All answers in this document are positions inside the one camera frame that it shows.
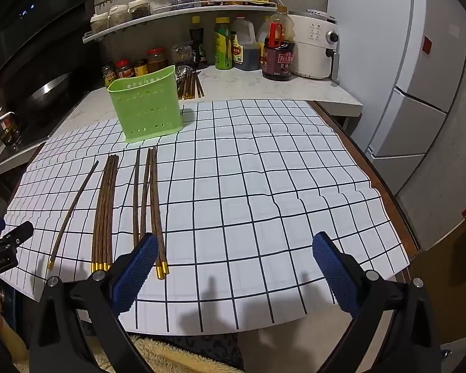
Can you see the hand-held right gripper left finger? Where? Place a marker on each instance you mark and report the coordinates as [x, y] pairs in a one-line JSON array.
[[138, 272]]

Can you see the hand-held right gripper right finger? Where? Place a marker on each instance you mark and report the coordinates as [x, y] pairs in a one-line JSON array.
[[334, 272]]

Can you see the bunch of wooden chopsticks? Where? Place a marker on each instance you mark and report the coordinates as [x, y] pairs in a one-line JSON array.
[[105, 209]]

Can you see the green plastic utensil holder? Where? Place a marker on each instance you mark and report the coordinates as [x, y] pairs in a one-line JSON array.
[[147, 112]]

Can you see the beige fleece garment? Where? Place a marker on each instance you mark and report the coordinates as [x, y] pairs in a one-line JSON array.
[[167, 361]]

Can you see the white black-grid tablecloth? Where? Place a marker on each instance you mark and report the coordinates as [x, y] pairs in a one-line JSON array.
[[256, 202]]

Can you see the dark patterned cloth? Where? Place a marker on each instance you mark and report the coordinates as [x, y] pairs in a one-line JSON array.
[[213, 347]]

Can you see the brown cardboard box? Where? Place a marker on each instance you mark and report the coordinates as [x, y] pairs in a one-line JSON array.
[[450, 279]]

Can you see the black glass cooktop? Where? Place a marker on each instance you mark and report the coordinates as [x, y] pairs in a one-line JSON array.
[[58, 120]]

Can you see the steel wok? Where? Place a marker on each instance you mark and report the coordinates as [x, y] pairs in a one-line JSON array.
[[50, 89]]

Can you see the green label small jar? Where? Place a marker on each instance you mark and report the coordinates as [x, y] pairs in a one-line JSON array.
[[108, 77]]

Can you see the pile of dark chopsticks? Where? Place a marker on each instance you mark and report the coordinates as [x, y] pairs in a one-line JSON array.
[[190, 87]]

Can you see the red lid sauce jar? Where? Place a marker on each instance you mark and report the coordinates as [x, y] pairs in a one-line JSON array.
[[124, 70]]

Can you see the yellow label small jar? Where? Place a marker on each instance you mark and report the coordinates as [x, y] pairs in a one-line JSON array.
[[140, 69]]

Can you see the large red lid chili jar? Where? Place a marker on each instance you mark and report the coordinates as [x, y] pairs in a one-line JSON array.
[[157, 61]]

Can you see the black range hood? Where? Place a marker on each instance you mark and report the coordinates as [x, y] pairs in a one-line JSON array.
[[42, 15]]

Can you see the white air fryer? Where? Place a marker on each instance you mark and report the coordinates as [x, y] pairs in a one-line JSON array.
[[314, 54]]

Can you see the clear bag of spices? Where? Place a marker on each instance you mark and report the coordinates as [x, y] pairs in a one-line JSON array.
[[181, 54]]

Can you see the white-lid spice jar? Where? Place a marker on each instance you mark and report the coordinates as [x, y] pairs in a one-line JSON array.
[[100, 25], [119, 17], [139, 9]]

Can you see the white refrigerator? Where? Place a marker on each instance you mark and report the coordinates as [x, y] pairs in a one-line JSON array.
[[372, 46]]

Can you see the slim dark soy bottle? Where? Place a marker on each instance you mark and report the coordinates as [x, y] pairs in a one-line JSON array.
[[198, 46]]

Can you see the plastic jug dark liquid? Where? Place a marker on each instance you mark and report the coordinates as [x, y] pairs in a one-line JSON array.
[[246, 52]]

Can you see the green bottle yellow cap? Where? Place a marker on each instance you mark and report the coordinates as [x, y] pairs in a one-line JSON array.
[[223, 46]]

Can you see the red fridge magnet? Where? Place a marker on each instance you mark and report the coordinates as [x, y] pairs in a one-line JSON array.
[[426, 44]]

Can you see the white curved wall shelf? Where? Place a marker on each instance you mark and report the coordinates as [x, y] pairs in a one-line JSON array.
[[178, 12]]

